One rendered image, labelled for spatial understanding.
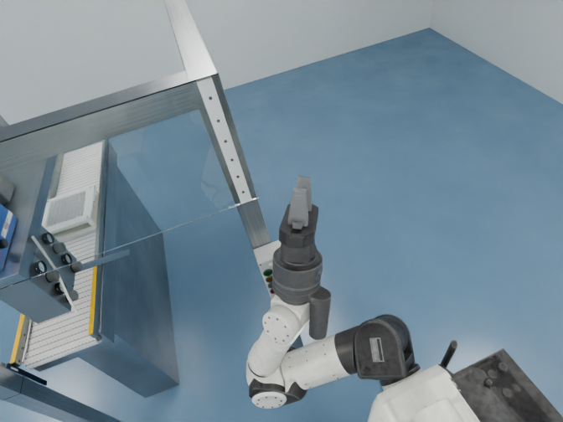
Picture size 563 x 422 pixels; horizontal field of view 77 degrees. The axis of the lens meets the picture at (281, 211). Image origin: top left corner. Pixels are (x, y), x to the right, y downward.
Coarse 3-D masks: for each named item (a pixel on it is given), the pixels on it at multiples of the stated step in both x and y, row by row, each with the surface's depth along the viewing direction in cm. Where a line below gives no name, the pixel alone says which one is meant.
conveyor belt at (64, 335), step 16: (80, 272) 147; (80, 288) 141; (80, 304) 136; (32, 320) 135; (48, 320) 134; (64, 320) 132; (80, 320) 131; (32, 336) 130; (48, 336) 129; (64, 336) 128; (80, 336) 127; (32, 352) 126; (48, 352) 125; (64, 352) 125
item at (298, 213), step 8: (296, 192) 53; (304, 192) 53; (296, 200) 54; (304, 200) 53; (296, 208) 54; (304, 208) 54; (288, 216) 55; (296, 216) 55; (304, 216) 55; (296, 224) 55; (304, 224) 55
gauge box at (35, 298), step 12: (36, 276) 98; (60, 276) 110; (72, 276) 116; (12, 288) 95; (24, 288) 96; (36, 288) 98; (48, 288) 102; (72, 288) 114; (12, 300) 98; (24, 300) 99; (36, 300) 101; (48, 300) 102; (60, 300) 106; (24, 312) 103; (36, 312) 104; (48, 312) 106; (60, 312) 108
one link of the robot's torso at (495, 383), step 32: (448, 352) 67; (384, 384) 71; (416, 384) 66; (448, 384) 65; (480, 384) 64; (512, 384) 63; (384, 416) 64; (480, 416) 61; (512, 416) 60; (544, 416) 59
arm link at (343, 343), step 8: (384, 320) 74; (392, 320) 78; (352, 328) 78; (400, 328) 76; (336, 336) 78; (344, 336) 77; (352, 336) 75; (400, 336) 72; (336, 344) 76; (344, 344) 75; (352, 344) 74; (336, 352) 75; (344, 352) 74; (352, 352) 74; (344, 360) 74; (352, 360) 74; (344, 368) 75; (352, 368) 74
